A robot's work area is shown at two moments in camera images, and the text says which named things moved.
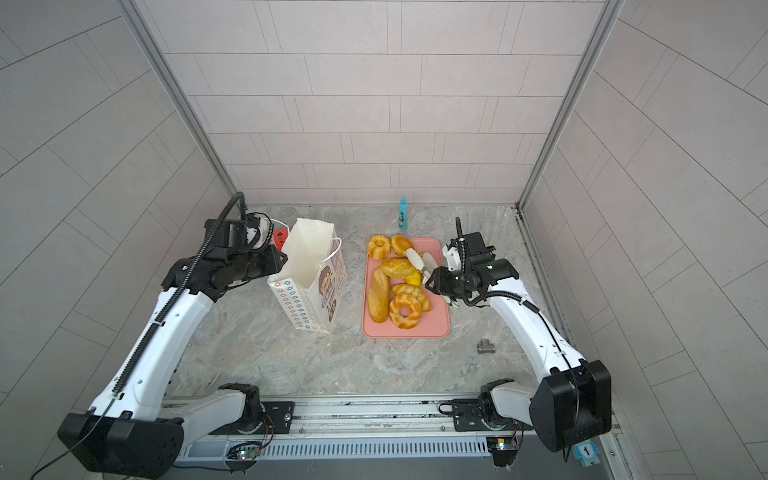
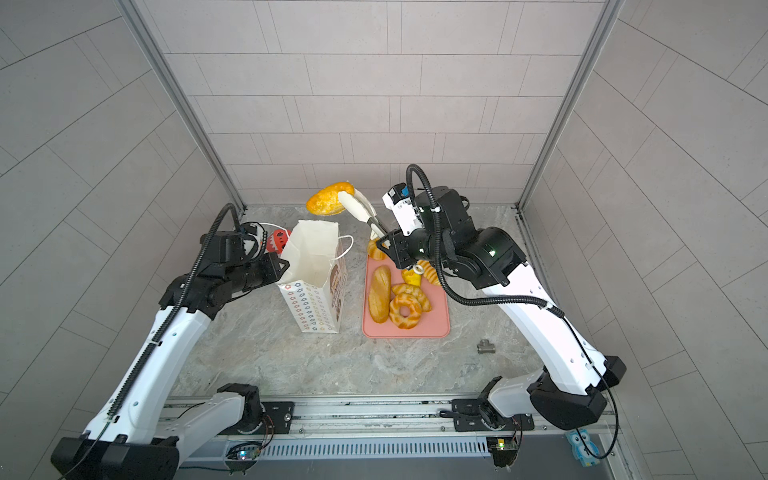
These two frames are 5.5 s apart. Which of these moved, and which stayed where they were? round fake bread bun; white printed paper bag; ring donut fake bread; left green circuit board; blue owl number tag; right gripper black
Moved: right gripper black; round fake bread bun
Stayed: left green circuit board; ring donut fake bread; blue owl number tag; white printed paper bag
